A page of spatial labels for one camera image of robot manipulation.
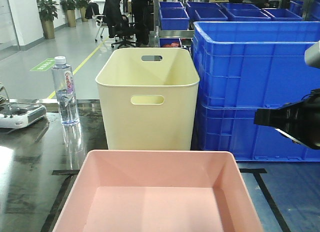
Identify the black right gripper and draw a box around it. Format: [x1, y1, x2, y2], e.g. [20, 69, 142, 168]
[253, 89, 320, 150]

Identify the pink plastic bin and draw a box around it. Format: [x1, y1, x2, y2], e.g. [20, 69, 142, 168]
[54, 150, 263, 232]

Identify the large blue plastic crate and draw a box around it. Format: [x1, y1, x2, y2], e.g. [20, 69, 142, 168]
[192, 21, 320, 108]

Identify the lower blue stacked crate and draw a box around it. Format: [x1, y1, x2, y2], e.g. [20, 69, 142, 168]
[194, 103, 320, 162]

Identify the black office chair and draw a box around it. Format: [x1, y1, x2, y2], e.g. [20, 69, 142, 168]
[111, 22, 138, 49]

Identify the person in black clothes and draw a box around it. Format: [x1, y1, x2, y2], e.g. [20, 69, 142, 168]
[103, 0, 125, 38]

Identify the clear water bottle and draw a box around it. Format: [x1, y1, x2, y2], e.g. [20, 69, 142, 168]
[51, 56, 80, 126]

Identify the potted plant tan pot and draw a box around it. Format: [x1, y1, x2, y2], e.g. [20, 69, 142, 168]
[36, 0, 59, 40]

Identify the white remote controller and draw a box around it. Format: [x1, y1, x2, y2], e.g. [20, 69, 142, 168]
[0, 102, 47, 129]

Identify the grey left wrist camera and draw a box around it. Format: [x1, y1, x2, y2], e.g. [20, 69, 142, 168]
[304, 41, 320, 69]

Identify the cream plastic handled bin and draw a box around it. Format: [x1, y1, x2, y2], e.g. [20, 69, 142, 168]
[95, 47, 200, 151]

